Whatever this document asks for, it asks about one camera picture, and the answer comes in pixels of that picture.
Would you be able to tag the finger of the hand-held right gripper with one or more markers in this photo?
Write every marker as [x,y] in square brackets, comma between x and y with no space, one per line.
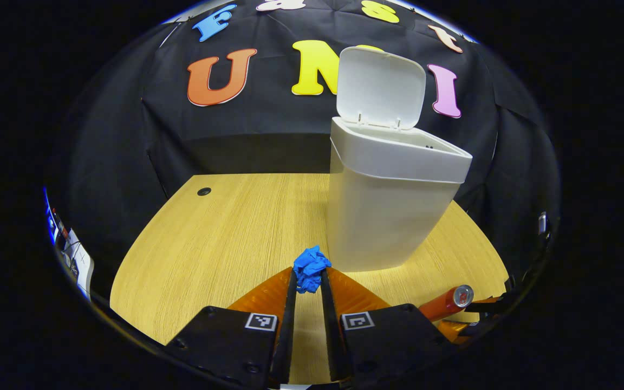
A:
[455,329]
[488,305]

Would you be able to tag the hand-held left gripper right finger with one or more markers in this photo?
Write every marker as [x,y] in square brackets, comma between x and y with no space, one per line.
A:
[331,336]

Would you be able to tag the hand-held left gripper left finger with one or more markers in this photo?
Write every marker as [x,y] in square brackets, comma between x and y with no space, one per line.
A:
[289,325]

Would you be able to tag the red pop can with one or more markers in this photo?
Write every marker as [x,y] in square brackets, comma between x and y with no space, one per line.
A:
[442,304]

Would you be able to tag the blue paper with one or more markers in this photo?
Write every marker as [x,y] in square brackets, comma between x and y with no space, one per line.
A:
[309,265]

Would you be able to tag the white desktop garbage bin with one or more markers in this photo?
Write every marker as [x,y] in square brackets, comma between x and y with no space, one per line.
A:
[377,216]

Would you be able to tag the black backdrop cloth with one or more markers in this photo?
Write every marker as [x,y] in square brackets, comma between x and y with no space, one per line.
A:
[268,119]

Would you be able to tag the white side table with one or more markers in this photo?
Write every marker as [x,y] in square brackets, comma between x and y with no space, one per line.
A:
[82,265]

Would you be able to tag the computer monitor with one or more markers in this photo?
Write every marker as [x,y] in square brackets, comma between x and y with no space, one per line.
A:
[50,225]

